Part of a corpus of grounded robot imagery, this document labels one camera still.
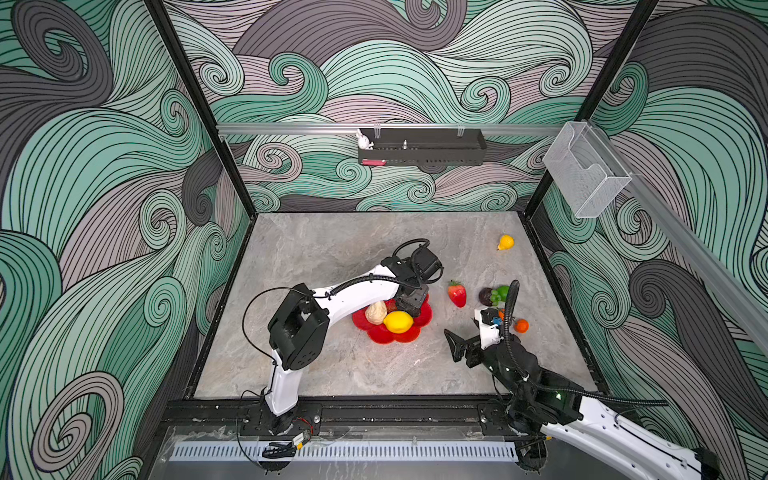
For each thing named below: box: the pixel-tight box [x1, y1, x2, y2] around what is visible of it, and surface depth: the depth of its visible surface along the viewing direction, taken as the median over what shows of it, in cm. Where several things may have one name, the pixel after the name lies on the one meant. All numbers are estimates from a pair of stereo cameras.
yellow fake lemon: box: [383, 311, 414, 334], surface depth 88 cm
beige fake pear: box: [365, 301, 387, 326], surface depth 88 cm
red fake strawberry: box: [448, 280, 467, 308], surface depth 96 cm
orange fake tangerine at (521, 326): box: [515, 319, 529, 334], surface depth 89 cm
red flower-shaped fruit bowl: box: [351, 295, 433, 344], surface depth 88 cm
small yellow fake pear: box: [497, 234, 515, 251], surface depth 109 cm
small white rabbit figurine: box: [356, 128, 374, 150], surface depth 87 cm
